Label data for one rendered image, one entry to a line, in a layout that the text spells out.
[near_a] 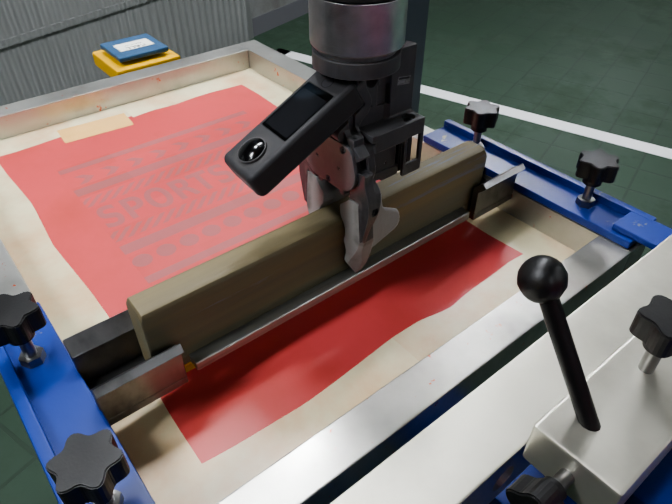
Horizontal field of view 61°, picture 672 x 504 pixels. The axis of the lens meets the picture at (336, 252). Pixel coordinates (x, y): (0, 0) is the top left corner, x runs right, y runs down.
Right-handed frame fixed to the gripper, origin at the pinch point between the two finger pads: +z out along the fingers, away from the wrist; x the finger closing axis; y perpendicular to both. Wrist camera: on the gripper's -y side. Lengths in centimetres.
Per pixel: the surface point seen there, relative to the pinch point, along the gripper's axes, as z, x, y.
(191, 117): 5.3, 45.8, 7.3
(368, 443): 1.9, -17.2, -10.8
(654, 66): 100, 110, 343
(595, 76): 100, 125, 301
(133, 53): 4, 74, 10
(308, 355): 5.3, -5.2, -7.6
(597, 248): 1.8, -15.2, 23.3
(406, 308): 5.3, -6.6, 4.0
